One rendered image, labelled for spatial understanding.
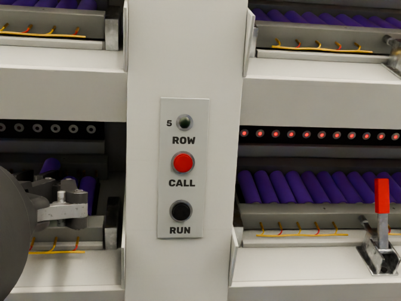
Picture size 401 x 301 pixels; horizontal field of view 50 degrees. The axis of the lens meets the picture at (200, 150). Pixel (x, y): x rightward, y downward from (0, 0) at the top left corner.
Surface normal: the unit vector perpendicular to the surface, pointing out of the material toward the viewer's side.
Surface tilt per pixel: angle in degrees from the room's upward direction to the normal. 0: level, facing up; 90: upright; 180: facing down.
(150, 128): 90
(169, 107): 90
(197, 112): 90
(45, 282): 18
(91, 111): 108
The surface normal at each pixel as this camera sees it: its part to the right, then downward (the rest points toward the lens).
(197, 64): 0.13, 0.22
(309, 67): 0.09, -0.86
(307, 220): 0.11, 0.51
